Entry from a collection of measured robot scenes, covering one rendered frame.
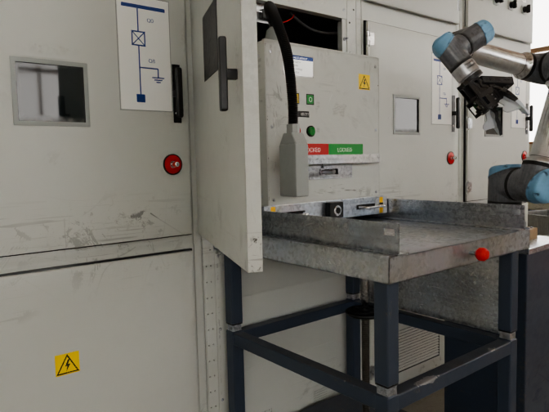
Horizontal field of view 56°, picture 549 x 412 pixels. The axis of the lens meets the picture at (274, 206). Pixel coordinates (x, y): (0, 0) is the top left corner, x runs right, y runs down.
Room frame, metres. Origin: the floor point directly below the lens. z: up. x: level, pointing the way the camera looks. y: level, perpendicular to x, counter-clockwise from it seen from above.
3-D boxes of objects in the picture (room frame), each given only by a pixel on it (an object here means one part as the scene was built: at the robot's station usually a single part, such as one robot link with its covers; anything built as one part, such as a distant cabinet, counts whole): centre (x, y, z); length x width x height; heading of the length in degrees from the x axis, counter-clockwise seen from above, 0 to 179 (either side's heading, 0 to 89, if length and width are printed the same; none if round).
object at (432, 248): (1.52, -0.26, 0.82); 0.68 x 0.62 x 0.06; 39
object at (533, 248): (1.89, -0.84, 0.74); 0.32 x 0.32 x 0.02; 41
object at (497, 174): (1.88, -0.84, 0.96); 0.13 x 0.12 x 0.14; 18
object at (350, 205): (1.65, -0.16, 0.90); 0.54 x 0.05 x 0.06; 129
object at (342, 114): (1.63, -0.18, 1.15); 0.48 x 0.01 x 0.48; 129
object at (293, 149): (1.45, -0.05, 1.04); 0.08 x 0.05 x 0.17; 39
